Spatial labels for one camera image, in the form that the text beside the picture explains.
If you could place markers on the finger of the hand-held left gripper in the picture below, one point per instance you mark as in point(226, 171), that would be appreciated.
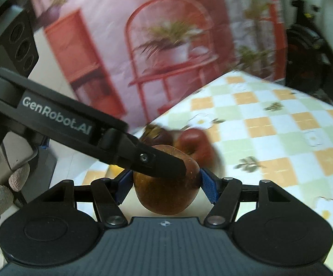
point(155, 164)

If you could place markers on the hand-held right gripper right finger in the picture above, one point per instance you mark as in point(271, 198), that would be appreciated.
point(209, 187)

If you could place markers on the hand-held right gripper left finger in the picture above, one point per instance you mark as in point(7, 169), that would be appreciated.
point(124, 187)

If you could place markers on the yellow round fruit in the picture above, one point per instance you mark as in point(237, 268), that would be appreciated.
point(114, 171)

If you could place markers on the dark purple mangosteen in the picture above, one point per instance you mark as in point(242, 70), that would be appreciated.
point(155, 136)

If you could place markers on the brown red apple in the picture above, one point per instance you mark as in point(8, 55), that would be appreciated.
point(166, 195)

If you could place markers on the checkered floral tablecloth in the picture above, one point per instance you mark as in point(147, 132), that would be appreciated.
point(270, 149)

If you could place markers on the printed backdrop cloth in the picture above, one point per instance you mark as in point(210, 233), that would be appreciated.
point(97, 20)

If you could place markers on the black exercise bike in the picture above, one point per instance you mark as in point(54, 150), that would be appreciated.
point(307, 49)

